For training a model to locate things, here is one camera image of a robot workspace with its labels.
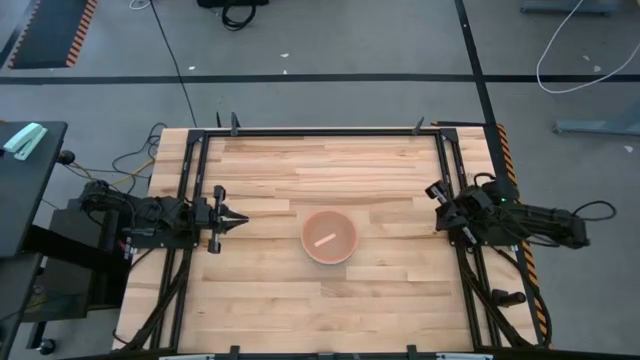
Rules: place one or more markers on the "black box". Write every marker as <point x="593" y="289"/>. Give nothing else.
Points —
<point x="235" y="2"/>

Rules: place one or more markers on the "black caster wheel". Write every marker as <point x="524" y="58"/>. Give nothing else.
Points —
<point x="47" y="346"/>

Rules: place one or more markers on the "grey desk foot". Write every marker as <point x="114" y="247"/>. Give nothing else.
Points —
<point x="565" y="7"/>
<point x="590" y="126"/>

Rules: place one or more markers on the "black orange hazard tape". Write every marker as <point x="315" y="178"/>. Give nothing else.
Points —
<point x="532" y="272"/>

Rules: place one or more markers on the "black orange-edged floor mat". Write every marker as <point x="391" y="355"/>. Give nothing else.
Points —
<point x="50" y="30"/>

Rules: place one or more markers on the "black equipment cart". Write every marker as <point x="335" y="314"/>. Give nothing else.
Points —
<point x="75" y="280"/>

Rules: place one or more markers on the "black aluminium table frame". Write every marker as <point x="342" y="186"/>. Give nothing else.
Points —
<point x="320" y="132"/>

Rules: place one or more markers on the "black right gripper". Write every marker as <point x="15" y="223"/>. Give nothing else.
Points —
<point x="472" y="207"/>

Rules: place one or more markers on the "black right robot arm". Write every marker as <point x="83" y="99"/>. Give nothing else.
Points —
<point x="540" y="220"/>

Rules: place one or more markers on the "black frame knob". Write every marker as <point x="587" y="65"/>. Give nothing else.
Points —
<point x="507" y="298"/>

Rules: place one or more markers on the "mint green stapler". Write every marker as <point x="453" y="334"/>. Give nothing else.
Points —
<point x="25" y="140"/>

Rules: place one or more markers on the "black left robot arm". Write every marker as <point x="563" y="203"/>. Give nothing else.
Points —
<point x="150" y="210"/>

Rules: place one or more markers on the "white light bar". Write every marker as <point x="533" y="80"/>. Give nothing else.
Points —
<point x="465" y="357"/>
<point x="185" y="357"/>

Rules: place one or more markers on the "black desk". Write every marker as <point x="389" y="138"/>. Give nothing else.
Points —
<point x="15" y="285"/>

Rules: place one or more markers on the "black side table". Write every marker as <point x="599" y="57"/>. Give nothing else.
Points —
<point x="25" y="190"/>

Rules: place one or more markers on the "orange bowl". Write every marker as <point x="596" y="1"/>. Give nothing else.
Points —
<point x="330" y="237"/>

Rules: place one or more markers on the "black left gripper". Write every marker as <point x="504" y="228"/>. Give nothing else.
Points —
<point x="204" y="214"/>

